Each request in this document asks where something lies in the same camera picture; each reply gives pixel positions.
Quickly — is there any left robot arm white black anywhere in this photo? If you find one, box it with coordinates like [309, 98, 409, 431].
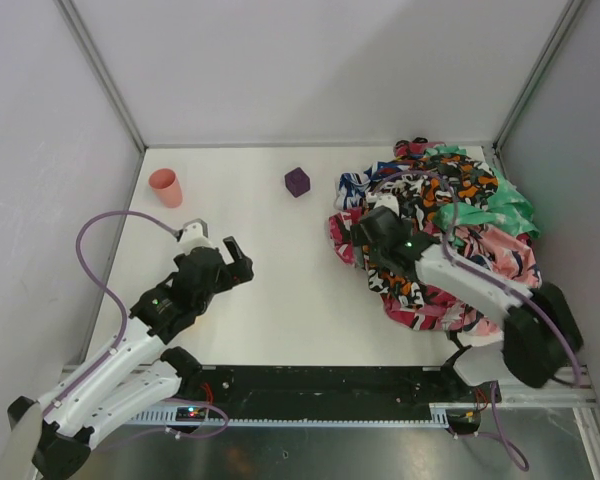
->
[7, 236, 254, 479]

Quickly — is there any orange black camouflage cloth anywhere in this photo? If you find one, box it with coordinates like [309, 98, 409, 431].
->
[357, 152, 499, 309]

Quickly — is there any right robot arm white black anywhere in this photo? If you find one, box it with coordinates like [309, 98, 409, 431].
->
[351, 206, 582, 389]

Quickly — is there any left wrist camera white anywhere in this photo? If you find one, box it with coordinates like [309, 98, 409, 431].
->
[177, 219, 213, 252]

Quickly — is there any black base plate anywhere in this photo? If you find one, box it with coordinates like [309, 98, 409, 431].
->
[175, 366, 501, 422]

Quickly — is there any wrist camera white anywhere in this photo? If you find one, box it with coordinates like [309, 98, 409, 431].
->
[366, 193, 400, 216]
[177, 219, 213, 252]

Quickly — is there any grey slotted cable duct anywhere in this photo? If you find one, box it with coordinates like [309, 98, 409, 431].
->
[124, 402, 476, 429]

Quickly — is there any aluminium frame rail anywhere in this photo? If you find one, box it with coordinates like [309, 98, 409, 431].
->
[52, 362, 590, 411]

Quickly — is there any blue white red cloth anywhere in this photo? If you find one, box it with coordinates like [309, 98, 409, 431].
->
[335, 161, 410, 211]

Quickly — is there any purple cable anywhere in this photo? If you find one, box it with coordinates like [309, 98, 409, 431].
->
[369, 169, 584, 471]
[75, 210, 181, 351]

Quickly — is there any light pink patterned cloth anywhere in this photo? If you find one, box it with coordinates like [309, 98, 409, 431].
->
[439, 224, 542, 337]

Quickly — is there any purple cube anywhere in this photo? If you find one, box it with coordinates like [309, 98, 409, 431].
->
[284, 167, 311, 198]

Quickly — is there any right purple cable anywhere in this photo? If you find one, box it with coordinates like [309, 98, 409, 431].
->
[369, 169, 584, 471]

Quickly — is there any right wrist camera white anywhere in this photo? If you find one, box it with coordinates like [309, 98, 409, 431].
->
[366, 193, 400, 216]

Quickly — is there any magenta camouflage cloth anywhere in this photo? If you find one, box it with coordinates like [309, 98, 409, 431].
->
[327, 138, 453, 331]

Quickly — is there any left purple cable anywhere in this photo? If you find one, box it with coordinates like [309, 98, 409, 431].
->
[75, 210, 181, 351]

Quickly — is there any pink plastic cup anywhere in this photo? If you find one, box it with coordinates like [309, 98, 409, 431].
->
[148, 168, 183, 208]

